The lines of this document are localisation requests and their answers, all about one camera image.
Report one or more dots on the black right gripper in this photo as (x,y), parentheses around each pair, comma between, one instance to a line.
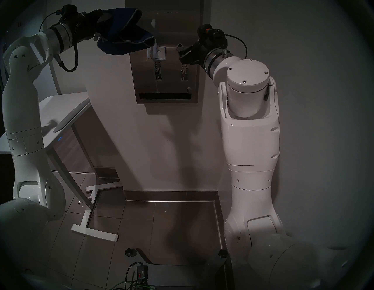
(198,52)

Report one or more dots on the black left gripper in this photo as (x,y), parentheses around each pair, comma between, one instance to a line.
(83,27)

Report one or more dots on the dark blue cloth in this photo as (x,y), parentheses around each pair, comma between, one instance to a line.
(125,46)

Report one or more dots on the dark metal robot base platform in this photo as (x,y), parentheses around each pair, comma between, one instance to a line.
(181,276)

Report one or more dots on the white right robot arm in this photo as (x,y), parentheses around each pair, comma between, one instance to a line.
(251,140)

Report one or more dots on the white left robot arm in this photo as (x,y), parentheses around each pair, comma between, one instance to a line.
(23,117)

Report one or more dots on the metal dispenser lever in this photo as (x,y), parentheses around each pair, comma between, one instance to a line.
(184,74)
(158,71)

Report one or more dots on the white rectangular dispenser label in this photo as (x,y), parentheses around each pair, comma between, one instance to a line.
(160,54)

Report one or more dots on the white side table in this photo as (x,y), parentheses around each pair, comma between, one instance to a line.
(67,108)

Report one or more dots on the black star knob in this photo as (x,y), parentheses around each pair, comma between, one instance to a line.
(130,253)
(222,254)

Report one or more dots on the black box with red light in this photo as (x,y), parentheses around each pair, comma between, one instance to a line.
(142,272)

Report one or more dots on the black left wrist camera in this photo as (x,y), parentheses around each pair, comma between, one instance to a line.
(68,10)

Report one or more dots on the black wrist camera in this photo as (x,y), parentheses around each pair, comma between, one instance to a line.
(203,32)
(68,10)

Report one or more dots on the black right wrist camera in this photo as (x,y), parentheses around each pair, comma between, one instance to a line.
(203,32)

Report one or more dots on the stainless steel wall dispenser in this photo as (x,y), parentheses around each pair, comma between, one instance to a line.
(172,87)

